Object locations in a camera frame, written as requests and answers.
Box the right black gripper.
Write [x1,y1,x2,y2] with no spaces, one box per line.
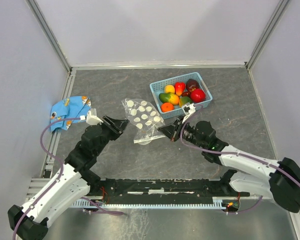
[157,115,206,149]

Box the purple cable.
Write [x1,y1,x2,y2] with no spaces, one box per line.
[180,104,300,215]
[11,116,87,240]

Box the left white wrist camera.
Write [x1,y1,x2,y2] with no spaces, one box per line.
[79,108,104,126]

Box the green orange toy fruit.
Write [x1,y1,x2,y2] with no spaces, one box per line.
[179,96,193,108]

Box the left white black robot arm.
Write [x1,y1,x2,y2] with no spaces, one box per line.
[7,110,129,240]

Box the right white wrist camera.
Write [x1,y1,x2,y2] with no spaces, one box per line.
[181,102,196,124]

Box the light blue plastic basket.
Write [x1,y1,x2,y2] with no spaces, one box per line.
[149,72,213,120]

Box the clear dotted zip top bag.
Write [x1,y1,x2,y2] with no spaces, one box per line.
[121,98,165,145]

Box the blue patterned cloth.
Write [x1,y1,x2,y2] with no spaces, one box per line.
[50,95,91,132]

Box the light blue cable duct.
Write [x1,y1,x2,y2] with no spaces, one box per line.
[72,196,233,208]

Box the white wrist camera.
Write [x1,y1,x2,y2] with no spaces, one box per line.
[181,102,196,124]
[79,108,104,126]

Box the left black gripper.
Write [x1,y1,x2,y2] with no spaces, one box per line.
[93,114,130,156]

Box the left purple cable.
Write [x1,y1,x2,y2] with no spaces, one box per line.
[11,116,87,240]

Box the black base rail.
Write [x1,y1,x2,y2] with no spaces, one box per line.
[87,178,250,202]

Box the small yellow toy peach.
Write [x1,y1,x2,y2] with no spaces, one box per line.
[164,84,176,94]

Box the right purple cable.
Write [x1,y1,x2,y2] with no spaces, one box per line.
[180,104,300,215]

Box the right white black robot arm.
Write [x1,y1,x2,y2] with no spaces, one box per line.
[158,117,300,213]

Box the orange toy tangerine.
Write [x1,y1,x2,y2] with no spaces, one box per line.
[160,102,175,113]

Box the red toy wax apple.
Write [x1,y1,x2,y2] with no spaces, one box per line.
[174,82,186,96]

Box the dark red toy fruit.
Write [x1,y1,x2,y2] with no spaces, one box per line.
[186,78,200,93]

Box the green yellow toy mango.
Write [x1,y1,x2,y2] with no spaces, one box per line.
[158,92,180,106]

